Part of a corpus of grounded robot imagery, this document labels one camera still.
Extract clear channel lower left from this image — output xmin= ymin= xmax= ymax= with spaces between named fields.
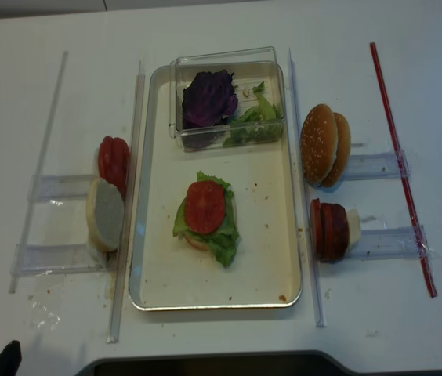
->
xmin=11 ymin=244 xmax=109 ymax=277

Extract black object bottom left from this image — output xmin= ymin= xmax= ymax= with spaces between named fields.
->
xmin=0 ymin=340 xmax=22 ymax=376

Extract green lettuce leaf on bun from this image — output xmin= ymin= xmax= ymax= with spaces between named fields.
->
xmin=172 ymin=171 xmax=240 ymax=268

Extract pink meat slice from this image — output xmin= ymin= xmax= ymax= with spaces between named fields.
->
xmin=310 ymin=198 xmax=322 ymax=256

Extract clear channel upper right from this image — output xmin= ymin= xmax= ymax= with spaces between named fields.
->
xmin=342 ymin=151 xmax=411 ymax=181

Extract sesame bun rear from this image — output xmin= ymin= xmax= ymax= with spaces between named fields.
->
xmin=321 ymin=112 xmax=351 ymax=188

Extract green lettuce in container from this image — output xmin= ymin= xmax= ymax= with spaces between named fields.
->
xmin=223 ymin=82 xmax=282 ymax=147

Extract stack of tomato slices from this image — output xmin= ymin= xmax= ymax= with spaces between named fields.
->
xmin=97 ymin=136 xmax=130 ymax=198

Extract clear rail left of tray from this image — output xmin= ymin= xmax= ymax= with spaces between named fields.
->
xmin=107 ymin=60 xmax=146 ymax=344

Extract sesame bun front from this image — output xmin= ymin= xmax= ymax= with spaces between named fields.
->
xmin=300 ymin=103 xmax=339 ymax=186

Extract sesame bun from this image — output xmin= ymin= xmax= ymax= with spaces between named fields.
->
xmin=321 ymin=112 xmax=351 ymax=188
xmin=300 ymin=103 xmax=339 ymax=186

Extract clear channel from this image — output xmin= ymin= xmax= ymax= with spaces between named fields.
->
xmin=342 ymin=151 xmax=411 ymax=181
xmin=27 ymin=175 xmax=95 ymax=202
xmin=344 ymin=226 xmax=434 ymax=261
xmin=11 ymin=244 xmax=109 ymax=277

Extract clear channel lower right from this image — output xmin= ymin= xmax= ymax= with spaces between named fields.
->
xmin=344 ymin=226 xmax=434 ymax=261

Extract clear rail of tray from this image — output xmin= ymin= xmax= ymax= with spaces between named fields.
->
xmin=288 ymin=49 xmax=327 ymax=328
xmin=107 ymin=60 xmax=146 ymax=344

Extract white bread bun half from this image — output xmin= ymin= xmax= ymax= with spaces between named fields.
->
xmin=86 ymin=178 xmax=125 ymax=252

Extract clear channel upper left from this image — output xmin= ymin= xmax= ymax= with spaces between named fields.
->
xmin=27 ymin=175 xmax=95 ymax=202

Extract clear rail right of tray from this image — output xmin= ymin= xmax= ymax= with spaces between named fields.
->
xmin=288 ymin=49 xmax=327 ymax=328

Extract clear plastic container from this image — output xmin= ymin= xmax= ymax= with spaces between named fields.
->
xmin=169 ymin=47 xmax=285 ymax=152

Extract red plastic rail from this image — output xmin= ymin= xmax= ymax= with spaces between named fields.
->
xmin=370 ymin=42 xmax=438 ymax=298

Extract bottom bun on tray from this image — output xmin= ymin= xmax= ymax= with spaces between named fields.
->
xmin=181 ymin=194 xmax=238 ymax=251

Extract metal baking tray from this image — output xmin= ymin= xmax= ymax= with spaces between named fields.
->
xmin=129 ymin=66 xmax=306 ymax=311

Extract tomato slice on bun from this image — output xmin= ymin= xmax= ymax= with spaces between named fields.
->
xmin=184 ymin=180 xmax=226 ymax=234

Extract clear rail far left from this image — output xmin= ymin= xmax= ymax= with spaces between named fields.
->
xmin=8 ymin=51 xmax=69 ymax=295

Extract white pusher block lower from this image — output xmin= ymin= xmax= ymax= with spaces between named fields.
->
xmin=346 ymin=208 xmax=361 ymax=250

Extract purple cabbage leaf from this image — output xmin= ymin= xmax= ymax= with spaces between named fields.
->
xmin=182 ymin=70 xmax=238 ymax=129

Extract stack of dark meat slices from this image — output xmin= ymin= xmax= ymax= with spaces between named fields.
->
xmin=318 ymin=203 xmax=350 ymax=262

